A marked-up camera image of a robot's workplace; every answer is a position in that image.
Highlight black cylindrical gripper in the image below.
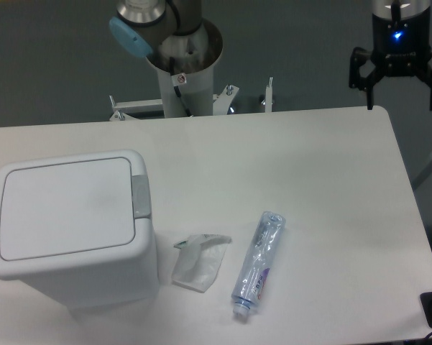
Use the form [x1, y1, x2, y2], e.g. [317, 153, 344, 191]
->
[349, 12, 432, 111]

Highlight white plastic trash can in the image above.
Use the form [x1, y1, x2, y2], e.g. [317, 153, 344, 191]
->
[0, 149, 159, 309]

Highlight white trash can lid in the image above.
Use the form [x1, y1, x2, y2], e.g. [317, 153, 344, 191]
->
[0, 157, 135, 261]

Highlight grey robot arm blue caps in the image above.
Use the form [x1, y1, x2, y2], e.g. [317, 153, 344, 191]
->
[109, 1, 432, 116]

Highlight crushed clear plastic bottle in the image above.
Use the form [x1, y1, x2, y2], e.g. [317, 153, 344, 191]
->
[231, 211, 286, 321]

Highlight crumpled clear plastic wrapper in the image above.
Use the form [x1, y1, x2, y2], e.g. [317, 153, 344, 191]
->
[171, 234, 231, 293]

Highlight white metal base frame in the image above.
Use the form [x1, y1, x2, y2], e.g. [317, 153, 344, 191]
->
[109, 76, 275, 121]

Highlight black cable on pedestal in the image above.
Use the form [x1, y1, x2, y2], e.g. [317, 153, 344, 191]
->
[169, 56, 194, 118]

